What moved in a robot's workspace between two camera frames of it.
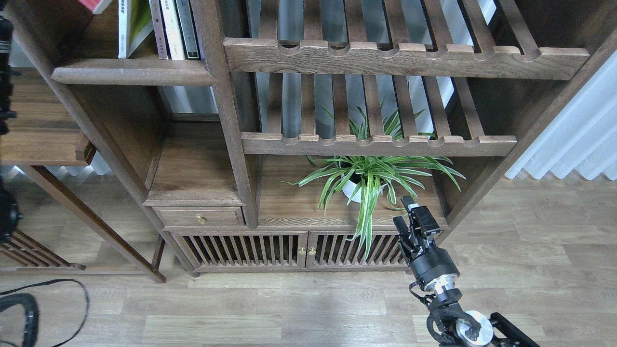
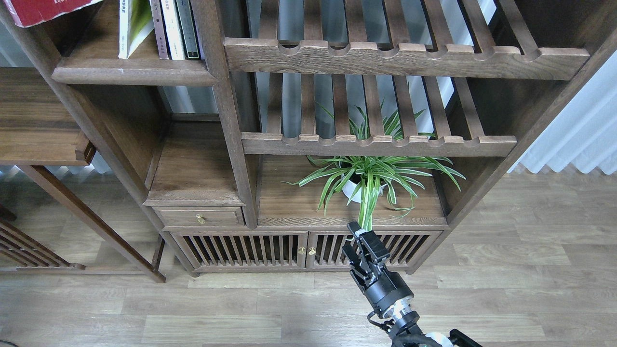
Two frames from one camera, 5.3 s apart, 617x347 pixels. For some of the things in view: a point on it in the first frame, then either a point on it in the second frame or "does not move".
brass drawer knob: x=200 y=219 does not move
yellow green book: x=135 y=24 does not move
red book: x=96 y=6 -> x=27 y=13
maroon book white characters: x=156 y=13 does not move
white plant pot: x=350 y=188 does not move
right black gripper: x=433 y=266 -> x=383 y=289
